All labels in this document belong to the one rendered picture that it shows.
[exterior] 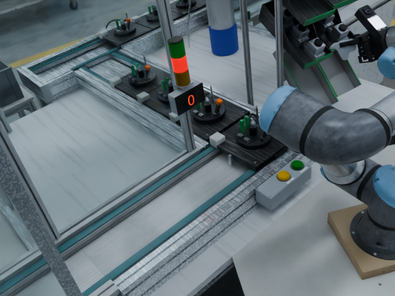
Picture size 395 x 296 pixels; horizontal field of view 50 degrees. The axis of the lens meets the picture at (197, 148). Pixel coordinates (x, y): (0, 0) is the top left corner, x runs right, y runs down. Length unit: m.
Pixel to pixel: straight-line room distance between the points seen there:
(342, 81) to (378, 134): 0.97
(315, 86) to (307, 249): 0.67
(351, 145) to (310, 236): 0.61
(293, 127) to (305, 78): 0.86
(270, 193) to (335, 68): 0.67
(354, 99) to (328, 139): 1.19
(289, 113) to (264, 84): 1.26
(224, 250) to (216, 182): 0.26
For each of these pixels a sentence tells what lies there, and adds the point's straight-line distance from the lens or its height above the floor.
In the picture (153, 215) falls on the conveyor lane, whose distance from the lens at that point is 1.46.
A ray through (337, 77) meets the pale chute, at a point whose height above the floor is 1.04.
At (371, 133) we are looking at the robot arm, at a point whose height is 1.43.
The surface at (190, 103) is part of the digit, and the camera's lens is 1.45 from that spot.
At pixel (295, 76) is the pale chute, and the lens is 1.71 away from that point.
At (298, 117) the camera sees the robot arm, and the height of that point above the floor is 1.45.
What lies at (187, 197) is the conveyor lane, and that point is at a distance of 1.49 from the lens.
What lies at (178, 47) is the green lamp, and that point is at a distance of 1.35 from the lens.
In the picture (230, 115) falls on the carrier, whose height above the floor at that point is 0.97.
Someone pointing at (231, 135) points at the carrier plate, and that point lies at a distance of 1.64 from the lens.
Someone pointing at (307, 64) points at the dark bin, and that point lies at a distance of 1.57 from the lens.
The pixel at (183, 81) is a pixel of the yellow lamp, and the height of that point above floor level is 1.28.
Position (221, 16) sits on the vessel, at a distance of 2.37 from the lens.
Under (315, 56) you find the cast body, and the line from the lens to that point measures 1.60.
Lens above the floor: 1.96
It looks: 38 degrees down
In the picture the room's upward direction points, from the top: 10 degrees counter-clockwise
